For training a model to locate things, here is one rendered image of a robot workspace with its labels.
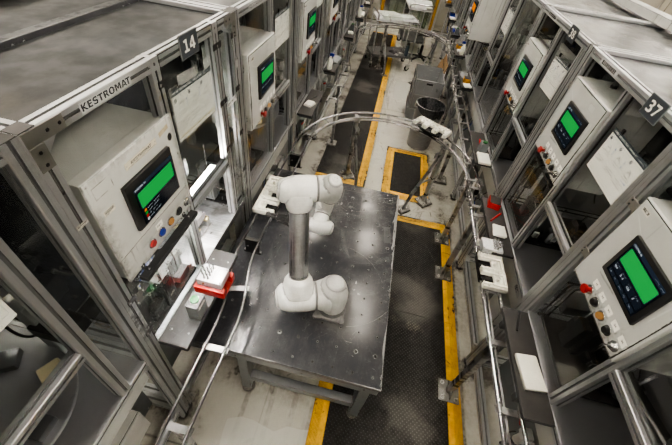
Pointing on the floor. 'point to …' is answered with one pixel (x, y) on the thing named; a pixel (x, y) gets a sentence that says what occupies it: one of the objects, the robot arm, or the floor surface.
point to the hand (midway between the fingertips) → (271, 214)
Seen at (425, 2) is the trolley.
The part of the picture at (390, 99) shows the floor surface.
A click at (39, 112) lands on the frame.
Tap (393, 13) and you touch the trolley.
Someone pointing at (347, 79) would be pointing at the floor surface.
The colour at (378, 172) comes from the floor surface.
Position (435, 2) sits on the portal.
